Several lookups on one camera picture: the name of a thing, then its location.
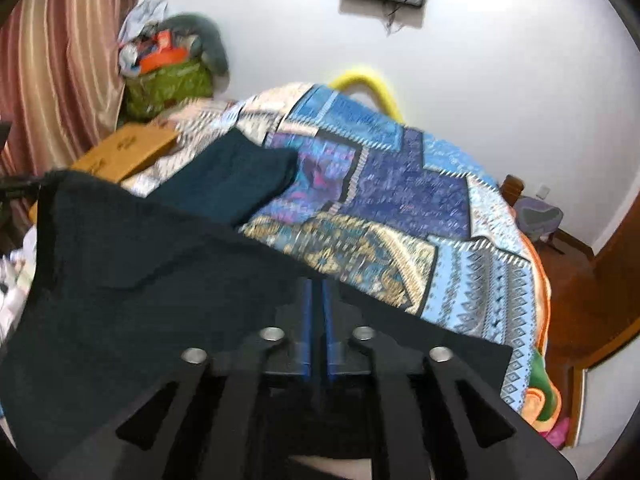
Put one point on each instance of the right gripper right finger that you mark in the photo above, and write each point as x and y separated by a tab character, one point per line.
421	402

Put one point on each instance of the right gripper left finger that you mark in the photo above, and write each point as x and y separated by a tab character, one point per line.
231	416

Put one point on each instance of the dark black pants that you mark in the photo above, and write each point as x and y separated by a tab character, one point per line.
123	287

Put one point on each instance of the blue patchwork bedspread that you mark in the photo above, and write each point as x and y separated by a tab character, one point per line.
393	211

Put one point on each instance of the brown wooden door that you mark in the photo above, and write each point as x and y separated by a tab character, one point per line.
592	302

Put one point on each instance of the wooden chair with cloth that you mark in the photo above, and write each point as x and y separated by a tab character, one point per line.
537	219

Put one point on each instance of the folded dark teal garment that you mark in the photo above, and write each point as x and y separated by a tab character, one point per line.
230	180

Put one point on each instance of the brown cardboard box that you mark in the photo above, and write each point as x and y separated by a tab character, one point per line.
126	152

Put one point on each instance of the green fabric bag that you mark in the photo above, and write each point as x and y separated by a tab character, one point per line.
150	94

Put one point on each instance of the yellow curved tube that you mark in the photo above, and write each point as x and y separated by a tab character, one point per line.
372	81

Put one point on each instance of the striped pink curtain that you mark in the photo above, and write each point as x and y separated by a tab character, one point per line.
60	85

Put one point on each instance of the orange box in bag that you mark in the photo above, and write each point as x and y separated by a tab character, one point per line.
163	52

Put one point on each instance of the grey neck pillow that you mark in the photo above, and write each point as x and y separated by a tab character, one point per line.
201	38

